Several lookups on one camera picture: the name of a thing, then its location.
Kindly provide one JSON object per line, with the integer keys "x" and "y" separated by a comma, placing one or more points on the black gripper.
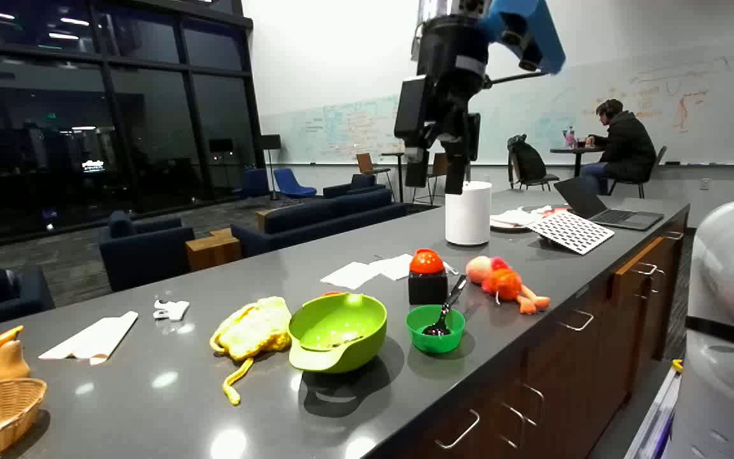
{"x": 452, "y": 68}

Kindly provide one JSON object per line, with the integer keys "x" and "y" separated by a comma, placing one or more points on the lime green bowl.
{"x": 337, "y": 336}

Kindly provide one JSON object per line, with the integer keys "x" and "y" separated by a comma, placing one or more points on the yellow banana peel toy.
{"x": 254, "y": 333}

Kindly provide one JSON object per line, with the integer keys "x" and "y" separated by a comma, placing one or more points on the small dark green bowl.
{"x": 435, "y": 341}

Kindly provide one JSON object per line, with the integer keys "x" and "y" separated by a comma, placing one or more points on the black backpack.
{"x": 526, "y": 160}

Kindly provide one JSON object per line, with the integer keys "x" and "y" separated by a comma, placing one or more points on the white paper towel roll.
{"x": 467, "y": 216}

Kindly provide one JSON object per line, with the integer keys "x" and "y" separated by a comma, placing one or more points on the white plate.
{"x": 512, "y": 220}

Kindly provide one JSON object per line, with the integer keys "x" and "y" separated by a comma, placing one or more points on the wooden chair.
{"x": 368, "y": 165}

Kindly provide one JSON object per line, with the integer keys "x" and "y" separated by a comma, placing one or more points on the pink drink bottle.
{"x": 569, "y": 137}

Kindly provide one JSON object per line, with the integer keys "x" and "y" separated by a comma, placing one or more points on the dark cafe table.
{"x": 574, "y": 152}

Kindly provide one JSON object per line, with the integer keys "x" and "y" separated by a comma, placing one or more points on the red glossy dome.
{"x": 428, "y": 262}

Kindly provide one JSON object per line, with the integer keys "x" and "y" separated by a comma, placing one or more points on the white keyboard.
{"x": 573, "y": 233}

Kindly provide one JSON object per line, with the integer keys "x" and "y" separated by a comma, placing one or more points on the white paper sheet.
{"x": 352, "y": 277}
{"x": 393, "y": 266}

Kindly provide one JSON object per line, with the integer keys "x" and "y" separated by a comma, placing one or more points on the dark open laptop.
{"x": 593, "y": 205}

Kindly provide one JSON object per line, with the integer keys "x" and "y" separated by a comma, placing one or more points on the orange pink plush toy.
{"x": 509, "y": 285}

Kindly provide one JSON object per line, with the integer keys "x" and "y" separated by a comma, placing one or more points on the black square box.
{"x": 428, "y": 292}

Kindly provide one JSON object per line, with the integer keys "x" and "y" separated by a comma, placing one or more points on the black plastic spoon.
{"x": 448, "y": 309}

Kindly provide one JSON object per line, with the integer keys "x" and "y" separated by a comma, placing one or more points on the seated person dark jacket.
{"x": 625, "y": 143}

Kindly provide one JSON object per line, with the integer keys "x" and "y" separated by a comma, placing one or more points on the long navy sofa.
{"x": 317, "y": 219}

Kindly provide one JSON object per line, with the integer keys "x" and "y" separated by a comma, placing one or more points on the blue lounge chair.
{"x": 291, "y": 182}

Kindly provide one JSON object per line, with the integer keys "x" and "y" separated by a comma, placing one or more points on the black office chair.
{"x": 653, "y": 170}

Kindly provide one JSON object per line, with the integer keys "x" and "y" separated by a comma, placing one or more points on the black monitor on stand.
{"x": 271, "y": 143}

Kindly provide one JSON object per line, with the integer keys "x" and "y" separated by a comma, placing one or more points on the wooden counter cabinet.
{"x": 555, "y": 374}

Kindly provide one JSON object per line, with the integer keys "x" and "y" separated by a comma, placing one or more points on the wooden box side table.
{"x": 213, "y": 250}

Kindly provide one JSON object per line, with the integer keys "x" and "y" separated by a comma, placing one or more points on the white and blue boards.
{"x": 652, "y": 423}

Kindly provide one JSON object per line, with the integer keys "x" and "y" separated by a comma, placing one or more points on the crumpled white wrapper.
{"x": 170, "y": 309}

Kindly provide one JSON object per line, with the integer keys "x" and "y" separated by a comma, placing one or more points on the navy armchair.
{"x": 141, "y": 250}

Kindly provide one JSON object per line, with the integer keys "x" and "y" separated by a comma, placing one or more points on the tan cone shaped object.
{"x": 7, "y": 365}

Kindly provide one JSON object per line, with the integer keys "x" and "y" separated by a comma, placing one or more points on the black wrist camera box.
{"x": 411, "y": 106}

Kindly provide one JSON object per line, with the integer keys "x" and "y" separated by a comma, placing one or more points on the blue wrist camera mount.
{"x": 535, "y": 30}

